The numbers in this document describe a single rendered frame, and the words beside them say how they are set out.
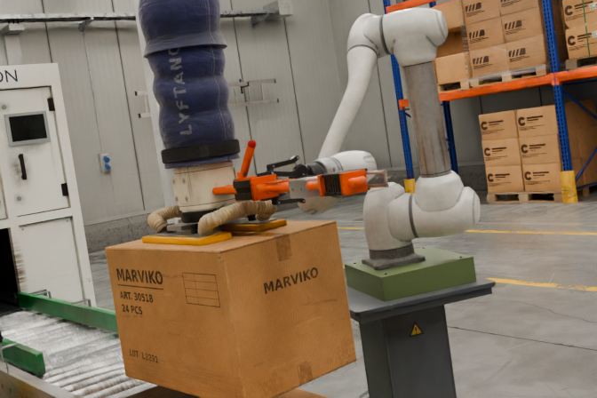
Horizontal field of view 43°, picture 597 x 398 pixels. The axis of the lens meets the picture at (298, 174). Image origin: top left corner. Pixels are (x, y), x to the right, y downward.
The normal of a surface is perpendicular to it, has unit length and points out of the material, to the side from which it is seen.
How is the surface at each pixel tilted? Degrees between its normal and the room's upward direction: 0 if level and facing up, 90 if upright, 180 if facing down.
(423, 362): 90
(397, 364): 90
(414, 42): 102
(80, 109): 90
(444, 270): 90
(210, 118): 75
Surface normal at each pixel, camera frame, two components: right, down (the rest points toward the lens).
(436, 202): -0.34, 0.15
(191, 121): -0.01, -0.23
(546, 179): -0.78, 0.16
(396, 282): 0.29, 0.01
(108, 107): 0.60, -0.04
